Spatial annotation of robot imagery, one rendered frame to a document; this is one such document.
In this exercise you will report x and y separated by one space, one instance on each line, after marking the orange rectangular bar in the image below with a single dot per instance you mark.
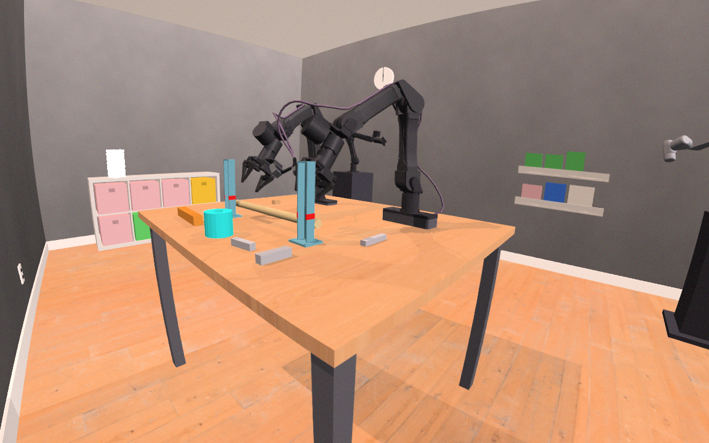
190 216

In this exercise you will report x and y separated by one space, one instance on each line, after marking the teal cylinder with center hole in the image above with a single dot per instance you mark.
218 223

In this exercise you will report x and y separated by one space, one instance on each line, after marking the tan long rod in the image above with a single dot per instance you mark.
273 212

